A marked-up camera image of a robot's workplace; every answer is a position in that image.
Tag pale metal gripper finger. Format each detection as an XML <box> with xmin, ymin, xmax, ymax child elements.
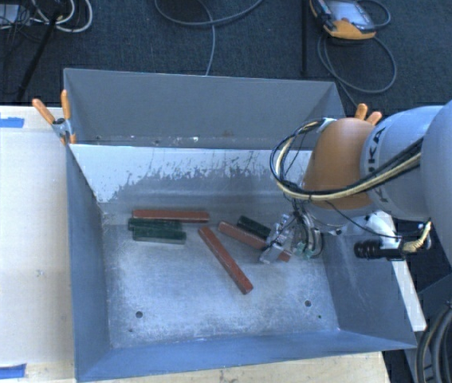
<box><xmin>266</xmin><ymin>221</ymin><xmax>291</xmax><ymax>247</ymax></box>
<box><xmin>258</xmin><ymin>242</ymin><xmax>286</xmax><ymax>265</ymax></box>

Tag dark green flat block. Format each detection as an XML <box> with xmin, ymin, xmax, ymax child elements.
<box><xmin>132</xmin><ymin>228</ymin><xmax>188</xmax><ymax>246</ymax></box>
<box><xmin>236</xmin><ymin>215</ymin><xmax>273</xmax><ymax>241</ymax></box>
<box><xmin>127</xmin><ymin>217</ymin><xmax>183</xmax><ymax>232</ymax></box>

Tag red-brown flat block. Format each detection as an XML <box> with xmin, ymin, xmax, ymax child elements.
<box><xmin>132</xmin><ymin>208</ymin><xmax>211</xmax><ymax>224</ymax></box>
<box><xmin>197</xmin><ymin>225</ymin><xmax>255</xmax><ymax>296</ymax></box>
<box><xmin>217</xmin><ymin>220</ymin><xmax>293</xmax><ymax>263</ymax></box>

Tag grey metal bin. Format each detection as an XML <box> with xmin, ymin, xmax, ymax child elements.
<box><xmin>62</xmin><ymin>68</ymin><xmax>419</xmax><ymax>383</ymax></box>

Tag pale wood flat board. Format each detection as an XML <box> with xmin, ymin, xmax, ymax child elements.
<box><xmin>0</xmin><ymin>128</ymin><xmax>76</xmax><ymax>369</ymax></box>

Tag black cylinder on white bracket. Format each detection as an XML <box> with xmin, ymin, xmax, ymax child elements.
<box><xmin>353</xmin><ymin>210</ymin><xmax>434</xmax><ymax>262</ymax></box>

